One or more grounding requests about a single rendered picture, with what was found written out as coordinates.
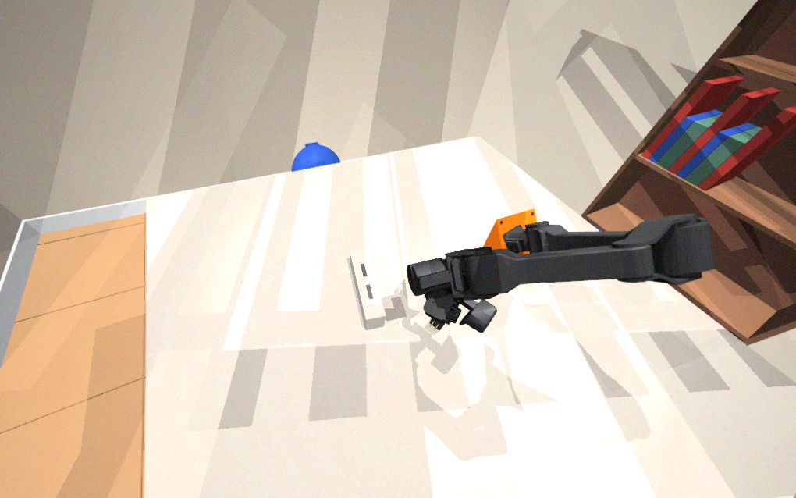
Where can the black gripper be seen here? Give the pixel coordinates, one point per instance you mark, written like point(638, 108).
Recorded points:
point(480, 314)

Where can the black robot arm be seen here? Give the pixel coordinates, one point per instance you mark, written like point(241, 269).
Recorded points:
point(674, 249)

